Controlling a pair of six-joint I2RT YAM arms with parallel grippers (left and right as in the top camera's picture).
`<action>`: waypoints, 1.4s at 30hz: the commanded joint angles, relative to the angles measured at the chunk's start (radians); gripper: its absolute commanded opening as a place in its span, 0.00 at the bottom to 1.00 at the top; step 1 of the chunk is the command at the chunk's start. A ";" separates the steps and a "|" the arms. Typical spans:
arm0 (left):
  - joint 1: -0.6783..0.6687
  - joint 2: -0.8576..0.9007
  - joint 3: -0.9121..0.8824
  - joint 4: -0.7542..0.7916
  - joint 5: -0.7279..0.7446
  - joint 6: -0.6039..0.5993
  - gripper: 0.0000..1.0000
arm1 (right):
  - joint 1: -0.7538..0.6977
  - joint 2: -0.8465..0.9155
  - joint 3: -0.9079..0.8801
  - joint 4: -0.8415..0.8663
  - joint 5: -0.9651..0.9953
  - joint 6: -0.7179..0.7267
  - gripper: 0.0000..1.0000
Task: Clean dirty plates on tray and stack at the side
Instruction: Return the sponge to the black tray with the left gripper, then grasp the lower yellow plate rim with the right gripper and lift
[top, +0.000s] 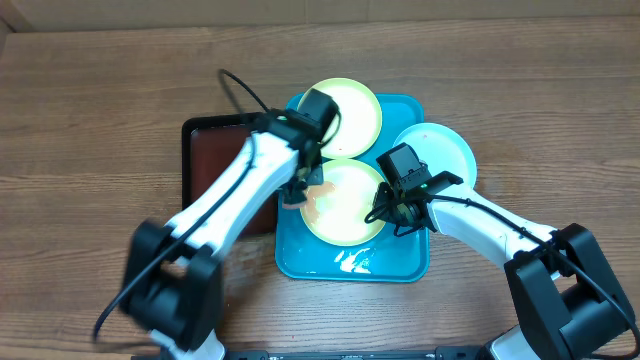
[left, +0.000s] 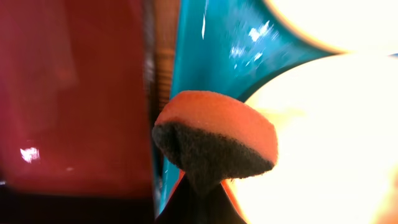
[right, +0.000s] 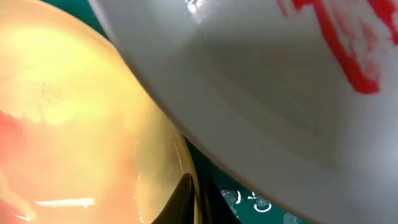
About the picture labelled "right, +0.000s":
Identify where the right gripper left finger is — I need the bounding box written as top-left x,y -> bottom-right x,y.
152,173 -> 195,224

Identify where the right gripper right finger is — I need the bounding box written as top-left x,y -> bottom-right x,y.
200,177 -> 241,224

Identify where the yellow-green plate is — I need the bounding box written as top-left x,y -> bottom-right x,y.
1,1 -> 198,223

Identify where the light blue plate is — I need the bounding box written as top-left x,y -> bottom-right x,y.
90,0 -> 397,223

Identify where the teal plastic serving tray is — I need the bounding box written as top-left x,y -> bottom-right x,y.
44,0 -> 306,224

